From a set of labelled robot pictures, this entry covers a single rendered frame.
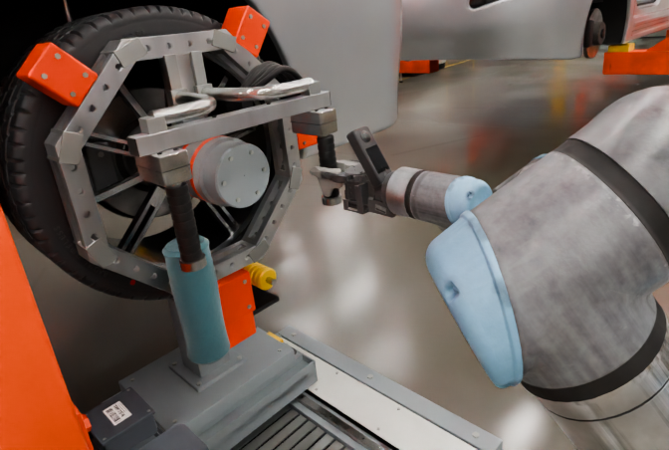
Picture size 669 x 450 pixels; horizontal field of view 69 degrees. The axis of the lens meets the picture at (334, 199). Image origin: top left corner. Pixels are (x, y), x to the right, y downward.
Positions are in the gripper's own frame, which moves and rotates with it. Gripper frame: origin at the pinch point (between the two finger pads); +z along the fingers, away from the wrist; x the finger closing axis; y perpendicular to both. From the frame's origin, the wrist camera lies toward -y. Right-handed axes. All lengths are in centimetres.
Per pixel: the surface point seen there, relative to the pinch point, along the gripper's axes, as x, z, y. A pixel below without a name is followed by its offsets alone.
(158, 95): -13.0, 40.9, -15.7
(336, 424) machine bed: 0, 5, 75
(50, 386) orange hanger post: -62, -22, 3
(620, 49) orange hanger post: 345, 36, 13
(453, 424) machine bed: 19, -19, 75
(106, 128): -27, 41, -11
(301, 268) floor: 64, 91, 83
